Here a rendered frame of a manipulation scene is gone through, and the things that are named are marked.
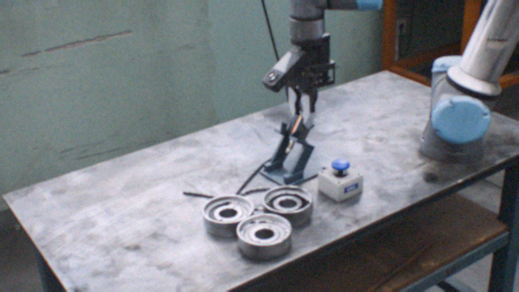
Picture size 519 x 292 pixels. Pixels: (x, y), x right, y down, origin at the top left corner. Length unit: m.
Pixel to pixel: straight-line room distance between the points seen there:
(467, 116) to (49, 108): 1.87
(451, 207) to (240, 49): 1.58
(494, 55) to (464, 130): 0.17
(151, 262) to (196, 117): 1.92
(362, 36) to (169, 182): 2.29
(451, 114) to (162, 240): 0.64
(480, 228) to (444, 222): 0.09
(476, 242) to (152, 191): 0.83
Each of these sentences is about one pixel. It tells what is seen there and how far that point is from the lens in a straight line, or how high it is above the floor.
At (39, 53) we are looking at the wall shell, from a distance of 2.78.
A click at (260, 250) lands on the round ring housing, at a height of 0.83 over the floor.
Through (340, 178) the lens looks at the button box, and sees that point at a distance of 1.45.
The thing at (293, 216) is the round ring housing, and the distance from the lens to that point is 1.35.
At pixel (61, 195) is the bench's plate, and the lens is 1.58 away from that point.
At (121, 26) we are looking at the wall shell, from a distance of 2.88.
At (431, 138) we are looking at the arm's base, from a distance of 1.63.
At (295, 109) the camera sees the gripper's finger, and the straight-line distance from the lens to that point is 1.52.
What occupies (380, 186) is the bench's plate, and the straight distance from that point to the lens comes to 1.51.
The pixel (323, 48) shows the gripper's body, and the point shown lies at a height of 1.09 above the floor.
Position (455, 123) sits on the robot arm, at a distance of 1.44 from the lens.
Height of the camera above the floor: 1.57
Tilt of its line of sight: 27 degrees down
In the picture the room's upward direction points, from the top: 3 degrees counter-clockwise
